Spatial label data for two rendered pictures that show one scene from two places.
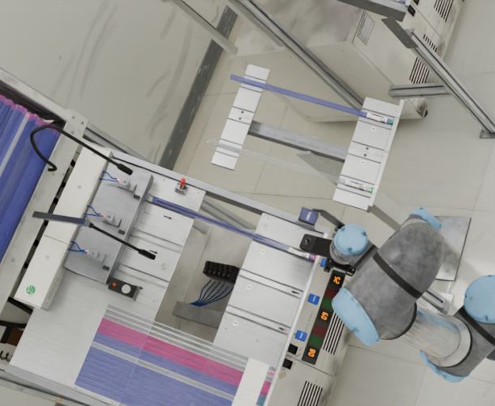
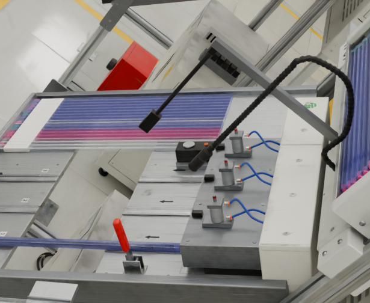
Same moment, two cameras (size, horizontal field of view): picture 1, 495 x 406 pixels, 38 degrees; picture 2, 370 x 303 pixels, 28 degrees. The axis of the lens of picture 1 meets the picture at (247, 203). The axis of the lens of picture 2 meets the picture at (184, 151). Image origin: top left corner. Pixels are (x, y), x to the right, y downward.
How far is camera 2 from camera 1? 2.04 m
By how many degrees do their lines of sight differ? 75
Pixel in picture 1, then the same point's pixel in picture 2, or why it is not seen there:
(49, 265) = (296, 125)
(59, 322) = (272, 127)
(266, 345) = (6, 163)
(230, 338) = (52, 159)
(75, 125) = (333, 240)
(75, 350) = not seen: hidden behind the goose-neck
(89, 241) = (254, 163)
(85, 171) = (290, 211)
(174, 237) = (138, 220)
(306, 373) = not seen: outside the picture
